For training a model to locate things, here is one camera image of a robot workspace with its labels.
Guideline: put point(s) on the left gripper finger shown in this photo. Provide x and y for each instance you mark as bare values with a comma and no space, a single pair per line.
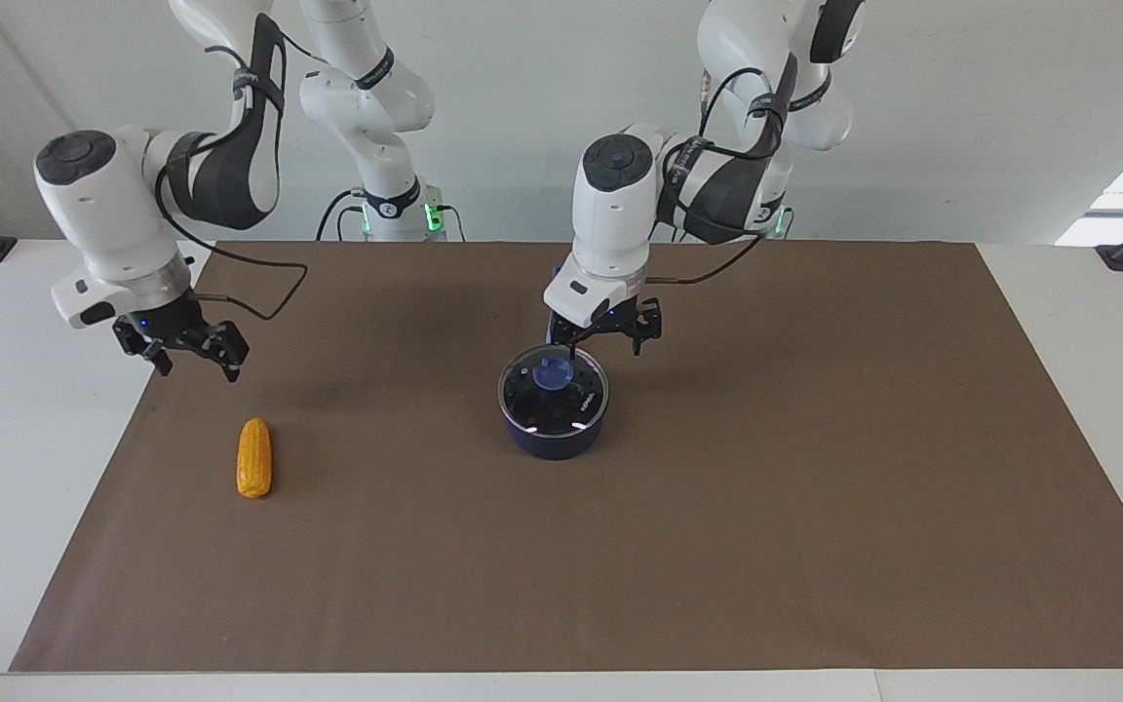
563,331
649,324

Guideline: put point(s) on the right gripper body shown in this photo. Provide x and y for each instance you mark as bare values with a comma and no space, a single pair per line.
170,317

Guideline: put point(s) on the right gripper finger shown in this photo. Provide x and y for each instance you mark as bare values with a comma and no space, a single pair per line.
147,347
218,347

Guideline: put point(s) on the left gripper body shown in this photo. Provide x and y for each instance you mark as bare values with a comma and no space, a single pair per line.
610,320

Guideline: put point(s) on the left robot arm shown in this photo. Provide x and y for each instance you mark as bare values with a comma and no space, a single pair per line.
610,219

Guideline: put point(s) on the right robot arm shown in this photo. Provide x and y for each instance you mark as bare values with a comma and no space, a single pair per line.
113,210

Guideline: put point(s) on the glass lid with blue knob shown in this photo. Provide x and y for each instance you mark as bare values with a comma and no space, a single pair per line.
554,388

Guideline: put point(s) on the dark blue pot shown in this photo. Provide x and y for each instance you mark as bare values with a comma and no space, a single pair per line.
554,444

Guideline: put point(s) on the yellow corn cob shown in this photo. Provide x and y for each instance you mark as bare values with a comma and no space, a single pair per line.
253,458

